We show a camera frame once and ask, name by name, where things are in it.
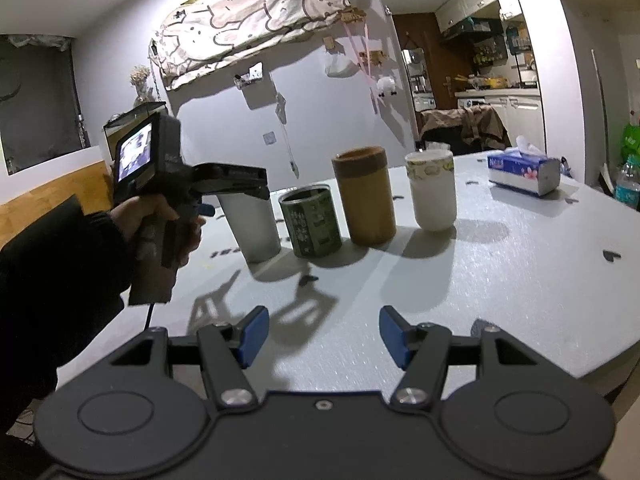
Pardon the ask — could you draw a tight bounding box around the grey metal tumbler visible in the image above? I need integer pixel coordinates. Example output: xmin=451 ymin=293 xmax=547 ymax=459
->
xmin=218 ymin=193 xmax=281 ymax=264

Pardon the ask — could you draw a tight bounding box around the black sleeved left forearm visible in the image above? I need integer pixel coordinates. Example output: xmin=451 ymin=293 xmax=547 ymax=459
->
xmin=1 ymin=197 xmax=132 ymax=430

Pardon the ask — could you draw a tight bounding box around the white floral ceramic cup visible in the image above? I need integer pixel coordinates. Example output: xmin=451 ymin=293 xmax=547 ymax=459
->
xmin=405 ymin=148 xmax=457 ymax=232

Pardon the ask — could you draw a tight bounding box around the brown bamboo cylinder cup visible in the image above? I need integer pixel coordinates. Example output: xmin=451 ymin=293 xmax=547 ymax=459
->
xmin=332 ymin=146 xmax=396 ymax=247

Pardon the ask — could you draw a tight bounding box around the person's left hand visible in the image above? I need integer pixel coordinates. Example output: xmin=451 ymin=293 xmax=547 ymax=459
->
xmin=108 ymin=195 xmax=206 ymax=268

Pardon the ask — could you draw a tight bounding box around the glass fish tank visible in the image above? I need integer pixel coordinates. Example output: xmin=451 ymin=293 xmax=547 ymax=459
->
xmin=103 ymin=101 xmax=168 ymax=159

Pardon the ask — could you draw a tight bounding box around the dried flower vase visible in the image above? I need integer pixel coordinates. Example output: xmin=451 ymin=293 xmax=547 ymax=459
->
xmin=129 ymin=65 xmax=154 ymax=106

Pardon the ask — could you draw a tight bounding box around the cartoon print hanging cloth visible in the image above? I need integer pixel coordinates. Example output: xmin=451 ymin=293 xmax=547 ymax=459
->
xmin=150 ymin=0 xmax=350 ymax=91

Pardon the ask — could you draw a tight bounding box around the green patterned tin can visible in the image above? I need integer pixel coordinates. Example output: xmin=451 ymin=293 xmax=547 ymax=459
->
xmin=278 ymin=184 xmax=342 ymax=259

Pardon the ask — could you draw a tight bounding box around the blue tissue box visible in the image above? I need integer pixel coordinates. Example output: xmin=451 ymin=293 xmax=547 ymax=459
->
xmin=487 ymin=136 xmax=561 ymax=197

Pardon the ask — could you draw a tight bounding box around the chair with brown jacket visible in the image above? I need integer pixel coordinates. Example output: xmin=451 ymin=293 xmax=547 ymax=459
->
xmin=416 ymin=105 xmax=512 ymax=155

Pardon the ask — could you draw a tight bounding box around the white plush sheep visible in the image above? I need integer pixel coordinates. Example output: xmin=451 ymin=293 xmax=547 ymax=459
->
xmin=376 ymin=76 xmax=397 ymax=98

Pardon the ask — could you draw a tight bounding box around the green-capped water bottle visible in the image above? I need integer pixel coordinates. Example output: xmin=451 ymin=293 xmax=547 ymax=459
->
xmin=614 ymin=154 xmax=640 ymax=210

